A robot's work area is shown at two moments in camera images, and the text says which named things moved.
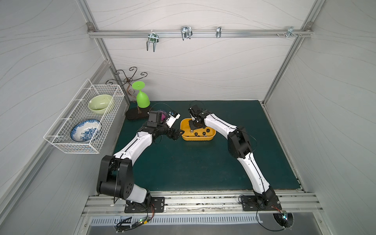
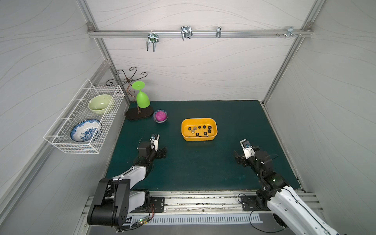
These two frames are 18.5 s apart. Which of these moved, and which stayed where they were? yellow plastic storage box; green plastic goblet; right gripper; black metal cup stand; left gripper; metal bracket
Moved: left gripper; right gripper
Stayed: green plastic goblet; black metal cup stand; yellow plastic storage box; metal bracket
